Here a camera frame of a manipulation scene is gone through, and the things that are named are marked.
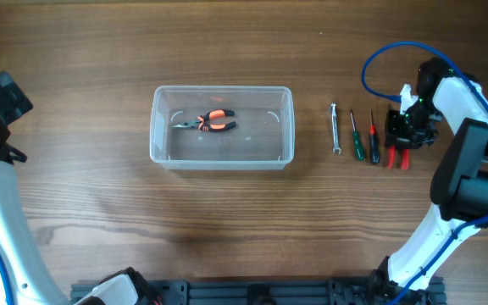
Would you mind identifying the red handled cutting pliers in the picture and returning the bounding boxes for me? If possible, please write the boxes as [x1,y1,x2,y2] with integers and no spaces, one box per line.
[386,146,410,170]

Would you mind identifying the clear plastic container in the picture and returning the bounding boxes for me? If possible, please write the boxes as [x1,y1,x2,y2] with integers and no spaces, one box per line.
[149,86,295,170]

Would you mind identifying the orange black needle-nose pliers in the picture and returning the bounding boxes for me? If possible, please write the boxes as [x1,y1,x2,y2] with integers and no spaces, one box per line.
[171,109,236,132]

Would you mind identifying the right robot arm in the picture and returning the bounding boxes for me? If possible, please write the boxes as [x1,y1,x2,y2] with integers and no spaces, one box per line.
[366,57,488,304]

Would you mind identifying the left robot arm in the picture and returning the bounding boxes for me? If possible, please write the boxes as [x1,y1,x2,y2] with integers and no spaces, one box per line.
[0,71,71,304]

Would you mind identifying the small silver wrench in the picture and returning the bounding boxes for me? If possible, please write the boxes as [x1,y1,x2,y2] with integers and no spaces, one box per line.
[330,103,342,155]

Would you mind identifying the red black handled screwdriver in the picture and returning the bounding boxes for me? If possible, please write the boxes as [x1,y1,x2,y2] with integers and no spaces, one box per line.
[369,111,380,164]

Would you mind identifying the green handled screwdriver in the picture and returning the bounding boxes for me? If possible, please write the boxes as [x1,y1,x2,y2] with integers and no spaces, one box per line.
[350,110,365,161]

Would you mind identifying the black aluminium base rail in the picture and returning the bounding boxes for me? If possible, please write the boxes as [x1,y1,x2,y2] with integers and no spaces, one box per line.
[69,277,446,305]

